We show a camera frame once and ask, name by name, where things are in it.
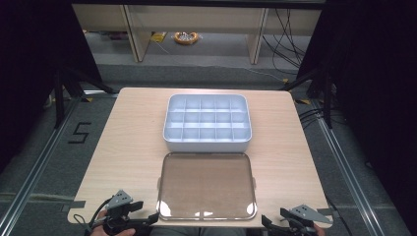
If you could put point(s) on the clear plastic box lid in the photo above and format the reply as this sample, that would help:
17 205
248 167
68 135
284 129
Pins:
206 187

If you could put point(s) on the black curtain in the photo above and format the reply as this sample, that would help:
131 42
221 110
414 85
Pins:
377 82
29 65

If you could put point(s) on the metal floor rail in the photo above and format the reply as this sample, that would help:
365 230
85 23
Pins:
32 177
347 177

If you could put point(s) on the yellow flat item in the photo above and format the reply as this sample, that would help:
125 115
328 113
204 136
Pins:
158 36

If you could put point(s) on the person's right hand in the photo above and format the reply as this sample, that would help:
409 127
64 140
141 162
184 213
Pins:
319 230

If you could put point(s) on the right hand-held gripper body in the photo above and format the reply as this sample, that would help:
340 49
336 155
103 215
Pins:
305 218

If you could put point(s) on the person's left hand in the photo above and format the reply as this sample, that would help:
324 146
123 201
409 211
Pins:
98 231

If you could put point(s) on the black tripod stand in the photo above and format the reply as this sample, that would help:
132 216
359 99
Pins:
327 98
59 98

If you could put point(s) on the grey tape strip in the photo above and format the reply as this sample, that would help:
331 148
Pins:
324 212
74 205

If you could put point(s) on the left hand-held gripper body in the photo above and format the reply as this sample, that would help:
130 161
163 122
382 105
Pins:
118 209

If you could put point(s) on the white divided storage box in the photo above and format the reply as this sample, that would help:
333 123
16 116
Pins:
207 125

